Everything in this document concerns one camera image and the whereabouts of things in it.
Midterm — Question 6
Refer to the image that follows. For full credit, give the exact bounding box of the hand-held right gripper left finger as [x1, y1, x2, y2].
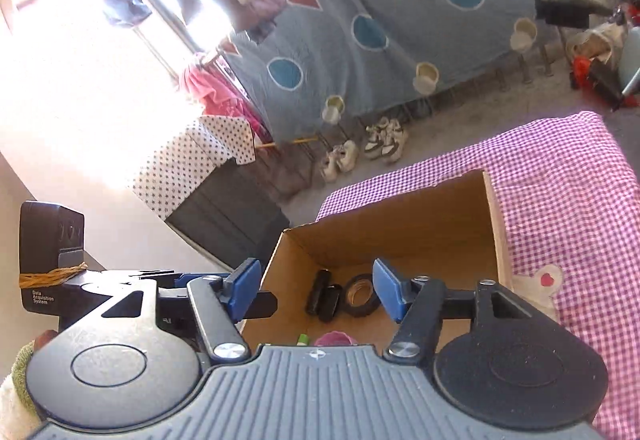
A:
[60, 259, 263, 364]

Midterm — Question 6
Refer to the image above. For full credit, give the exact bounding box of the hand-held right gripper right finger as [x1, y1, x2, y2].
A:
[372, 259, 556, 364]

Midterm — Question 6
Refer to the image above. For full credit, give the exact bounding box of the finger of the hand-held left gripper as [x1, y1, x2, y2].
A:
[131, 271, 231, 297]
[257, 291, 278, 319]

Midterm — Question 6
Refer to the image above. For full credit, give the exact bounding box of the black tape roll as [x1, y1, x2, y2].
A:
[342, 274, 386, 318]

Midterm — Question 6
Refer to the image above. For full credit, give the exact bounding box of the black cylinder with gold end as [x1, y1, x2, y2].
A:
[320, 285, 343, 321]

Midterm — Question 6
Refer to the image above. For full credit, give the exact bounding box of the cardboard box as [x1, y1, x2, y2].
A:
[240, 169, 516, 348]

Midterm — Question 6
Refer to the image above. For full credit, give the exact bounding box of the pink scalloped dish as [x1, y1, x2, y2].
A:
[315, 331, 358, 347]

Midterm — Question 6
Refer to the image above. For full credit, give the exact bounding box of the grey cabinet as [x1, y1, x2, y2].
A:
[165, 160, 291, 271]

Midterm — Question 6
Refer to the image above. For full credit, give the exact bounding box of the white star print cloth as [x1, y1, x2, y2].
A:
[132, 117, 256, 221]

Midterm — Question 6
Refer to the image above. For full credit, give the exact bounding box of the yellow wooden pole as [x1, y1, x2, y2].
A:
[255, 136, 318, 148]

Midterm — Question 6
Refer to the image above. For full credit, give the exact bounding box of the pink checkered tablecloth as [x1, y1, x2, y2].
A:
[315, 110, 640, 440]

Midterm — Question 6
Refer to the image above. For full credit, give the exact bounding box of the pink hanging garment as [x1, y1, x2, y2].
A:
[177, 53, 273, 143]

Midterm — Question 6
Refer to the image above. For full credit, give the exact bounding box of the blue hanging bag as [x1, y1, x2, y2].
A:
[102, 0, 151, 26]

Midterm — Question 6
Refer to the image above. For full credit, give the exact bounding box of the blue blanket with shapes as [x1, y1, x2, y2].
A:
[220, 0, 538, 143]

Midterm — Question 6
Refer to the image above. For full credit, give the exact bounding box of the folded wheelchair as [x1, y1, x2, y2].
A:
[567, 0, 640, 111]

